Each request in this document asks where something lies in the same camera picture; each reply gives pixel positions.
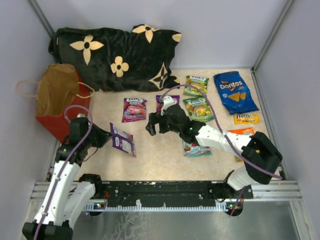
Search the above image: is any purple candy packet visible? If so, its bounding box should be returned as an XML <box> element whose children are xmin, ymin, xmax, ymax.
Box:
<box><xmin>109</xmin><ymin>122</ymin><xmax>137</xmax><ymax>157</ymax></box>
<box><xmin>121</xmin><ymin>97</ymin><xmax>147</xmax><ymax>123</ymax></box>
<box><xmin>155</xmin><ymin>95</ymin><xmax>180</xmax><ymax>112</ymax></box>

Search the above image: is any red brown paper bag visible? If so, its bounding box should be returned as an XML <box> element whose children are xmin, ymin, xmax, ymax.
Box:
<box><xmin>15</xmin><ymin>63</ymin><xmax>95</xmax><ymax>142</ymax></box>

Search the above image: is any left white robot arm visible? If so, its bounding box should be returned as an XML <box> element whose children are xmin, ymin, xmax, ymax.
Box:
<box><xmin>22</xmin><ymin>117</ymin><xmax>113</xmax><ymax>240</ymax></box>

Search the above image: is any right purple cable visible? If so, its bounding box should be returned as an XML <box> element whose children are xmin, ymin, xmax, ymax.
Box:
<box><xmin>158</xmin><ymin>84</ymin><xmax>283</xmax><ymax>217</ymax></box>

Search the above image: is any orange Fox's fruits packet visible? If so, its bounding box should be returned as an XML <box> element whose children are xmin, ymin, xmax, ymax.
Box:
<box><xmin>226</xmin><ymin>126</ymin><xmax>256</xmax><ymax>163</ymax></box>

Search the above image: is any teal Fox's mint packet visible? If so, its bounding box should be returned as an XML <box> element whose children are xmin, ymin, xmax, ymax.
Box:
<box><xmin>182</xmin><ymin>140</ymin><xmax>212</xmax><ymax>157</ymax></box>

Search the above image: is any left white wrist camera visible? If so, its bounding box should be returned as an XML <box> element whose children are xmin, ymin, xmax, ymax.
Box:
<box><xmin>76</xmin><ymin>113</ymin><xmax>87</xmax><ymax>119</ymax></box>

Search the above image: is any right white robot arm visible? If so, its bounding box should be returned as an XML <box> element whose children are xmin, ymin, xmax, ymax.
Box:
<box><xmin>145</xmin><ymin>104</ymin><xmax>283</xmax><ymax>198</ymax></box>

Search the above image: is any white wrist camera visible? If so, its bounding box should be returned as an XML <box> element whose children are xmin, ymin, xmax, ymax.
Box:
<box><xmin>160</xmin><ymin>95</ymin><xmax>178</xmax><ymax>116</ymax></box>
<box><xmin>76</xmin><ymin>113</ymin><xmax>87</xmax><ymax>119</ymax></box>

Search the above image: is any black flower pattern pillow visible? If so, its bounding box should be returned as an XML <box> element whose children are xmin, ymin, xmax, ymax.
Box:
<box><xmin>48</xmin><ymin>24</ymin><xmax>182</xmax><ymax>92</ymax></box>

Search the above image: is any yellow M&M's packet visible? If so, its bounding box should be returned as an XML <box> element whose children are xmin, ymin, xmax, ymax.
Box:
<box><xmin>233</xmin><ymin>114</ymin><xmax>260</xmax><ymax>125</ymax></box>

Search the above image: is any blue Doritos chip bag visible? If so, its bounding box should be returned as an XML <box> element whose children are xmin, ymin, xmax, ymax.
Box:
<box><xmin>213</xmin><ymin>71</ymin><xmax>259</xmax><ymax>115</ymax></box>

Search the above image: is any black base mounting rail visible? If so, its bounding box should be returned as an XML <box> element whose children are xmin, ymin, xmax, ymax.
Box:
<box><xmin>74</xmin><ymin>180</ymin><xmax>253</xmax><ymax>208</ymax></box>

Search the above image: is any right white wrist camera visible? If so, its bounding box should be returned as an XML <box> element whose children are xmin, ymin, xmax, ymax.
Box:
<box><xmin>160</xmin><ymin>95</ymin><xmax>178</xmax><ymax>116</ymax></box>

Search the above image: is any green Fox's candy packet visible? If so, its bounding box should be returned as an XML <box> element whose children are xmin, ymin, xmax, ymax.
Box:
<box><xmin>183</xmin><ymin>75</ymin><xmax>209</xmax><ymax>97</ymax></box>

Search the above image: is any aluminium frame rail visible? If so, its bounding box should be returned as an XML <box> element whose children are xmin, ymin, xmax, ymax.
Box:
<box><xmin>30</xmin><ymin>180</ymin><xmax>302</xmax><ymax>202</ymax></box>

